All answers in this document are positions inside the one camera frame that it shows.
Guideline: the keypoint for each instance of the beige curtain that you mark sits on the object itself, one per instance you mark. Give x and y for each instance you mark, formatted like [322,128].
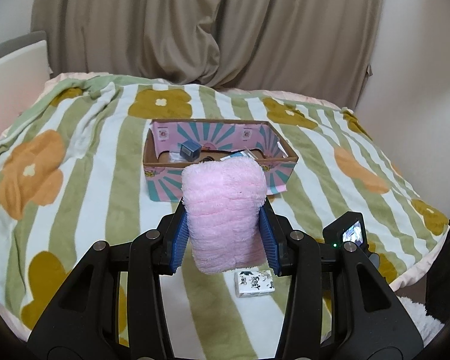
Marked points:
[317,48]

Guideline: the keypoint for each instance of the small black box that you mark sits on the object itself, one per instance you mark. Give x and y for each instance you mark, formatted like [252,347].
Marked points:
[210,158]

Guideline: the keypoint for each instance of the white patterned tissue pack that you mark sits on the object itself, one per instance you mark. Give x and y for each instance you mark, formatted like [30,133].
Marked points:
[253,283]

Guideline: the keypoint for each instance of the blue white flat package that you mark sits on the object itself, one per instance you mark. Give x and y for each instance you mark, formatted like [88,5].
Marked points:
[239,154]

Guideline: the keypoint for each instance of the white padded headboard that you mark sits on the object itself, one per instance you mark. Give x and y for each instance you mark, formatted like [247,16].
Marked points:
[24,69]

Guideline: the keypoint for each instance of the pink patterned cardboard box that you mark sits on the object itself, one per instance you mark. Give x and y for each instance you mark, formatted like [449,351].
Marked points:
[173,144]

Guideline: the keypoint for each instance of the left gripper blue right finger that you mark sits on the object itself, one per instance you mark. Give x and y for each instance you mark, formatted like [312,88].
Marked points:
[270,233]

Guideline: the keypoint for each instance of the small blue box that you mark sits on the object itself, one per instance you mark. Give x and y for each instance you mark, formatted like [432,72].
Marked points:
[190,150]

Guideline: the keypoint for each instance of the pink bed sheet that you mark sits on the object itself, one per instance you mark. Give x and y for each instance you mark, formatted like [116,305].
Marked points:
[285,95]

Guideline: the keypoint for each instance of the floral striped blanket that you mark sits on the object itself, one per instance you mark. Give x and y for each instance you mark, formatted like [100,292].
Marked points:
[98,259]

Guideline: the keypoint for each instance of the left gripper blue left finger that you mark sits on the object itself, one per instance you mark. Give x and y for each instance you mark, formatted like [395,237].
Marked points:
[179,242]

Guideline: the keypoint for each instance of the pink fluffy sock roll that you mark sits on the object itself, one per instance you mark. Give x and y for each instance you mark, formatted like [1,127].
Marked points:
[222,200]

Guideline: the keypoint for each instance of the clear plastic bag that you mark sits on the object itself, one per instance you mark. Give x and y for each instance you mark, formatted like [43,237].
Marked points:
[175,157]

